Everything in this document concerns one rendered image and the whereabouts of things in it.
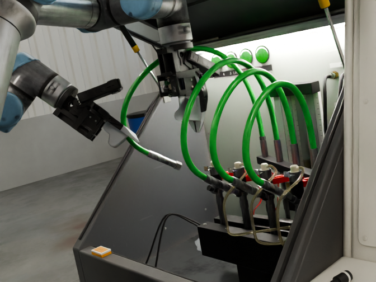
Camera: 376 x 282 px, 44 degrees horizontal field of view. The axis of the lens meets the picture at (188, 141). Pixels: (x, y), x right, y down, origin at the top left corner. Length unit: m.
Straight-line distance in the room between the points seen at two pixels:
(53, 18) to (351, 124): 0.60
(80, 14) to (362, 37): 0.55
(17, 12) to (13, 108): 0.44
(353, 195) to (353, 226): 0.06
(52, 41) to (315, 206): 7.18
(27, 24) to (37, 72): 0.54
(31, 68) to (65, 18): 0.27
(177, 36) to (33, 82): 0.37
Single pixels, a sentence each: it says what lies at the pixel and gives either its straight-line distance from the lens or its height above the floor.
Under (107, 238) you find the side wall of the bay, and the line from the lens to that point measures 1.36.
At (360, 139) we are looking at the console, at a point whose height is 1.20.
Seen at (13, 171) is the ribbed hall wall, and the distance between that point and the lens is 7.61.
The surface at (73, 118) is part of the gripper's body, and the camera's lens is 1.16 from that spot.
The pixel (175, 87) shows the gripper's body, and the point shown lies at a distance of 1.05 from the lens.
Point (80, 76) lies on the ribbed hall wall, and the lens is 7.95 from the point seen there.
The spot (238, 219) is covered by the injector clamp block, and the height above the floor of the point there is 0.98.
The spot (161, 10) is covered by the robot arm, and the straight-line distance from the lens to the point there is 1.00.
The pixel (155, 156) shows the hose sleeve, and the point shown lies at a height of 1.18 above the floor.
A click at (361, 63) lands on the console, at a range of 0.93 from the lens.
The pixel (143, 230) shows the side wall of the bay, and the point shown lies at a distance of 1.43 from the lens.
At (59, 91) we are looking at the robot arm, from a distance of 1.16.
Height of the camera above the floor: 1.39
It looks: 9 degrees down
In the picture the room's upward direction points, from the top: 10 degrees counter-clockwise
